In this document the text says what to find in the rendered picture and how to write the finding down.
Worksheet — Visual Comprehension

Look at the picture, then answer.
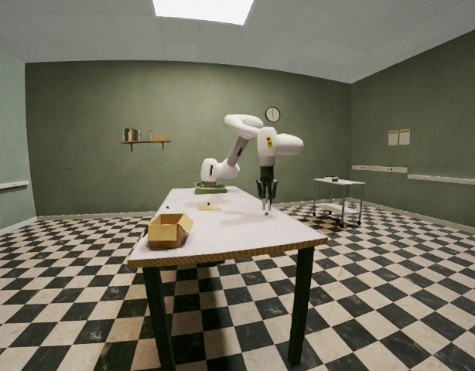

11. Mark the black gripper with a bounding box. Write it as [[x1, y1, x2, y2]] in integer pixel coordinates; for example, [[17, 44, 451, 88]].
[[256, 166, 279, 211]]

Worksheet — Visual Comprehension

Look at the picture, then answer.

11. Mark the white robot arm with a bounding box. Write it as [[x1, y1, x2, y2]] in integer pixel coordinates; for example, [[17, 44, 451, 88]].
[[196, 114, 303, 188]]

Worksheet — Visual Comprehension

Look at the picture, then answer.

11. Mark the tan square mat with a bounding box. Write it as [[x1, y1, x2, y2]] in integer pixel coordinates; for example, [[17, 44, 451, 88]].
[[198, 204, 221, 211]]

